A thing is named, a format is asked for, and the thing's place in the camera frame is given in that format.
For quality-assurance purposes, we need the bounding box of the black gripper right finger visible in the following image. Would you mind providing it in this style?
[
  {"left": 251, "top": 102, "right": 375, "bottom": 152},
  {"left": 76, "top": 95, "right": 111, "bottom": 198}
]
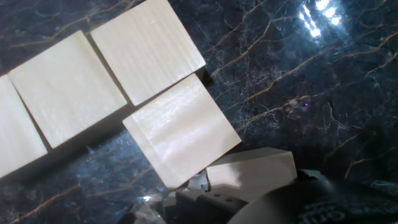
[{"left": 297, "top": 169, "right": 327, "bottom": 181}]

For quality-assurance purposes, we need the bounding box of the large wooden cube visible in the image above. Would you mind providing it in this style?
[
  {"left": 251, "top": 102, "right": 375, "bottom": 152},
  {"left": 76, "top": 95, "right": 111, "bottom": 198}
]
[
  {"left": 89, "top": 0, "right": 207, "bottom": 107},
  {"left": 206, "top": 147, "right": 299, "bottom": 202},
  {"left": 0, "top": 73, "right": 49, "bottom": 180},
  {"left": 122, "top": 73, "right": 243, "bottom": 190},
  {"left": 7, "top": 29, "right": 128, "bottom": 149}
]

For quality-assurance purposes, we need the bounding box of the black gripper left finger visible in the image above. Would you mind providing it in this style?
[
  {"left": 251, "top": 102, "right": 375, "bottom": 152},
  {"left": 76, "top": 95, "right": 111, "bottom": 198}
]
[{"left": 174, "top": 170, "right": 249, "bottom": 224}]

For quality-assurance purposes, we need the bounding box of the black marble pattern mat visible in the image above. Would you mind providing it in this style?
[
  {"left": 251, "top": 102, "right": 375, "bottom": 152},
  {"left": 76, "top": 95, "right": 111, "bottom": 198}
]
[{"left": 0, "top": 0, "right": 398, "bottom": 224}]

